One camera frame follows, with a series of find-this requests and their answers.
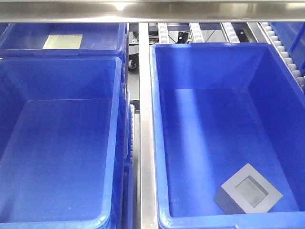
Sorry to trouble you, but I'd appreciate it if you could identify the gray square base block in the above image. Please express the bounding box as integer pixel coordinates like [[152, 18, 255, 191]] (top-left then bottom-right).
[[213, 163, 283, 214]]

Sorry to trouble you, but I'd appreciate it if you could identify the blue target bin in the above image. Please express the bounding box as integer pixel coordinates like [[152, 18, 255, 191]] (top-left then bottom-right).
[[150, 43, 305, 229]]

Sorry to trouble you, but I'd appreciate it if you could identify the blue bin front left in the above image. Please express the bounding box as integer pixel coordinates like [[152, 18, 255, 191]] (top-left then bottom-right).
[[0, 57, 125, 229]]

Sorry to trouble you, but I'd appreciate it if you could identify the blue bin back left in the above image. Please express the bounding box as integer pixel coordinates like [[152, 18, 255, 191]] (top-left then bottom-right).
[[0, 23, 126, 58]]

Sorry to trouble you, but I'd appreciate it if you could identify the white paper label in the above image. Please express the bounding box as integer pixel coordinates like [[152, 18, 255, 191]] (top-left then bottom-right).
[[43, 34, 83, 49]]

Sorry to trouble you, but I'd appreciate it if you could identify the white roller conveyor track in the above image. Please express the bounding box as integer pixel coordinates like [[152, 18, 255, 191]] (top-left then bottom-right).
[[150, 22, 305, 89]]

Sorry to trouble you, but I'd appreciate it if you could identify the stainless steel shelf frame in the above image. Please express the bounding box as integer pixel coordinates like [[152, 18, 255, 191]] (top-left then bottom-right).
[[0, 0, 305, 229]]

